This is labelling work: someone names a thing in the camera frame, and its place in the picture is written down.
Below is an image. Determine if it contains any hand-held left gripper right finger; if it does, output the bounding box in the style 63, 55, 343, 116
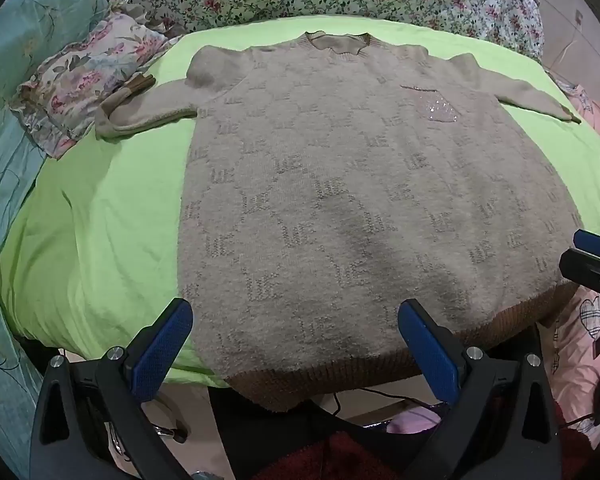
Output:
397, 299, 563, 480

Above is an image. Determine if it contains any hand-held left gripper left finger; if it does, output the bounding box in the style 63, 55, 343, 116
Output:
29, 297, 196, 480

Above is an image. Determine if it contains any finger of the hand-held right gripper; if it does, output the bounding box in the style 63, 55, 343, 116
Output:
559, 229, 600, 308

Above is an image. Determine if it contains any beige patterned knit sweater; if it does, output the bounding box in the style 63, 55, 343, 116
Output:
95, 31, 583, 413

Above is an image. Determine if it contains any lilac cloth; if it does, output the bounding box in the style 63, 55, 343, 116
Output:
387, 407, 446, 434

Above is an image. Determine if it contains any pink printed cloth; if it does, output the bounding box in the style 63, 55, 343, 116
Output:
550, 82, 600, 451

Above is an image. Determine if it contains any lime green bedsheet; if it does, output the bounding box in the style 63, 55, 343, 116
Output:
0, 15, 600, 391

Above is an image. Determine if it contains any dark red cloth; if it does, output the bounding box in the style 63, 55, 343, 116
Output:
252, 430, 401, 480

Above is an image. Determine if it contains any teal floral quilt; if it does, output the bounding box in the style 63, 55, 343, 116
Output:
0, 0, 116, 480

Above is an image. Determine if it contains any ruffled floral pillow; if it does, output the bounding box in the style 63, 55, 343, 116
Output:
10, 12, 181, 161

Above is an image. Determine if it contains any black cable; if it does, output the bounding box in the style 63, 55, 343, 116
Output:
330, 387, 431, 417

